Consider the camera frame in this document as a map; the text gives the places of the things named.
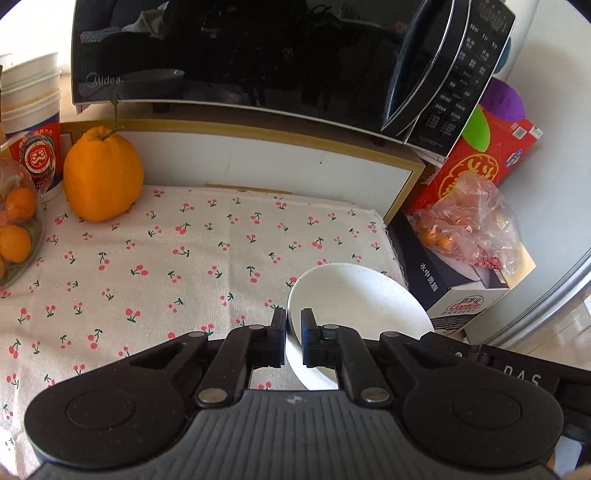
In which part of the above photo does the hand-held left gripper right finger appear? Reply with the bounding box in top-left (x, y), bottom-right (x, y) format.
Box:
top-left (300, 308), bottom-right (445, 409)

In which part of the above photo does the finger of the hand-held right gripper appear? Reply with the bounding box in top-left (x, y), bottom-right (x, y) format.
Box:
top-left (418, 331), bottom-right (482, 366)

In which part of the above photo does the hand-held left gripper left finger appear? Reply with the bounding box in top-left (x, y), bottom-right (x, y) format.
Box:
top-left (129, 308), bottom-right (288, 409)

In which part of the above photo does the white plate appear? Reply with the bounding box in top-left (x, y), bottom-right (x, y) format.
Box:
top-left (286, 263), bottom-right (435, 391)

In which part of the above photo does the black and white box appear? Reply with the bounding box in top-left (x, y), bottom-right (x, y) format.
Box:
top-left (388, 210), bottom-right (536, 335)

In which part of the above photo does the silver refrigerator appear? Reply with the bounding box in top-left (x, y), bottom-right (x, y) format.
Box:
top-left (471, 240), bottom-right (591, 356)

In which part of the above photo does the cherry print tablecloth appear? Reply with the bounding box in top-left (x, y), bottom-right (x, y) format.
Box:
top-left (0, 185), bottom-right (407, 467)

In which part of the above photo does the plastic bag of small oranges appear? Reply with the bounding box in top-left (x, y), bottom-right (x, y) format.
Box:
top-left (412, 173), bottom-right (522, 273)

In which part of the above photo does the red cardboard box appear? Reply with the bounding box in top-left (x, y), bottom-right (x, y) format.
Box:
top-left (406, 104), bottom-right (543, 227)

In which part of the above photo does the green silicone object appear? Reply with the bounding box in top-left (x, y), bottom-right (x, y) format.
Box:
top-left (457, 105), bottom-right (490, 153)

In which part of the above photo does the large orange with stem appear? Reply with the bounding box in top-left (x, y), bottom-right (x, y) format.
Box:
top-left (63, 95), bottom-right (145, 223)

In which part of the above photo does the purple round object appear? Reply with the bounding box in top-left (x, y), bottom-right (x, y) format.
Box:
top-left (482, 78), bottom-right (527, 121)

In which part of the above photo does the heap of small oranges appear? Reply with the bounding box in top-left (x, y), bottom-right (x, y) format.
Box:
top-left (0, 187), bottom-right (38, 280)

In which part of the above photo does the black microwave oven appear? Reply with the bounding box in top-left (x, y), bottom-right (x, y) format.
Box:
top-left (71, 0), bottom-right (517, 158)

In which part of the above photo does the teal object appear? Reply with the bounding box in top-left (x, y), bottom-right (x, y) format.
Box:
top-left (494, 34), bottom-right (512, 75)

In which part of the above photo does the red label paper cup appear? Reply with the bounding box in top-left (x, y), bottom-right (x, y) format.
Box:
top-left (0, 90), bottom-right (64, 200)

